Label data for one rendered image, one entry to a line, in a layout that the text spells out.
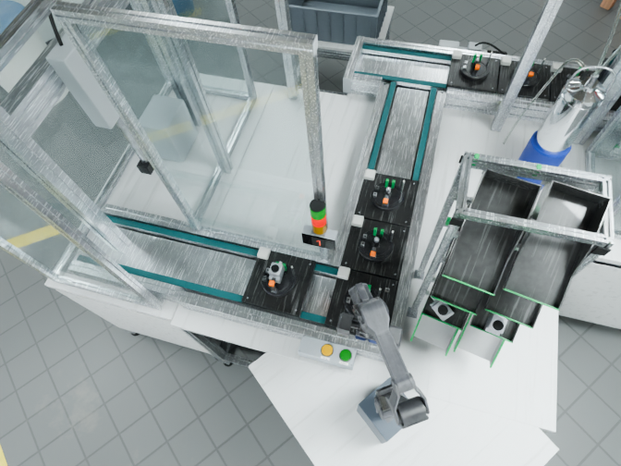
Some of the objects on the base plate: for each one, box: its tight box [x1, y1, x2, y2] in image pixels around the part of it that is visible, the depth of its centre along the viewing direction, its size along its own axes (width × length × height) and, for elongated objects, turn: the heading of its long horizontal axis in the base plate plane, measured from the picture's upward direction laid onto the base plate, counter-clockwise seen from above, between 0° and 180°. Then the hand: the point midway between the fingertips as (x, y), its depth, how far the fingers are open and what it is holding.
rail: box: [177, 290, 400, 362], centre depth 168 cm, size 6×89×11 cm, turn 76°
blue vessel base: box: [518, 130, 572, 190], centre depth 186 cm, size 16×16×27 cm
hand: (368, 335), depth 130 cm, fingers closed
